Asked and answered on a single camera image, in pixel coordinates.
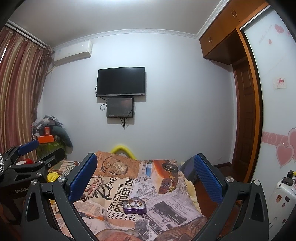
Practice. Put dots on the white air conditioner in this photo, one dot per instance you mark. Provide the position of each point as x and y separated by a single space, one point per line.
73 53

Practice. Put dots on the newspaper print bed quilt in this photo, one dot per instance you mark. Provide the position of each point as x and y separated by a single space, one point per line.
173 212

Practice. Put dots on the orange box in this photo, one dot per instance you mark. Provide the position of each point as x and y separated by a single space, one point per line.
46 139

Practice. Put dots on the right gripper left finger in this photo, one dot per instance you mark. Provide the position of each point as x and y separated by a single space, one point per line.
38 219

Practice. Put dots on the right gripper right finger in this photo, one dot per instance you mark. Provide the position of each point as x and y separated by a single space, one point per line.
252 220

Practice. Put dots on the yellow cloth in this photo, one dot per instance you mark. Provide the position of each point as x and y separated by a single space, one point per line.
52 176

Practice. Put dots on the pile of clothes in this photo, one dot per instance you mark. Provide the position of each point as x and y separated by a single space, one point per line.
50 125

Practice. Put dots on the yellow pillow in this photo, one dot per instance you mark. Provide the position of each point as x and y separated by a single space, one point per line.
122 148

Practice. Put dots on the large black wall television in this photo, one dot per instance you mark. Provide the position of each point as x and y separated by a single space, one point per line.
122 81

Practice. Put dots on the striped red curtain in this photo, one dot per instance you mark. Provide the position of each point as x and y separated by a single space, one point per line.
24 66

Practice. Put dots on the purple heart-shaped tin box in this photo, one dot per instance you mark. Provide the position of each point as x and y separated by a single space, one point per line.
134 206

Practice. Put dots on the small black wall monitor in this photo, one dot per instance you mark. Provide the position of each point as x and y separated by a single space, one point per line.
120 107

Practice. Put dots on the wooden overhead cabinet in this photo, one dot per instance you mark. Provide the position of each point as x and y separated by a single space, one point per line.
221 41

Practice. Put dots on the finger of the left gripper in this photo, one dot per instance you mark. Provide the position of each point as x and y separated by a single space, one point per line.
46 161
13 153

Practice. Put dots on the pink heart wall decal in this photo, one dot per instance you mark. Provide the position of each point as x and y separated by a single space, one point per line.
284 146

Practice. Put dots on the brown wooden door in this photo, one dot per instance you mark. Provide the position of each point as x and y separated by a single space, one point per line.
249 120

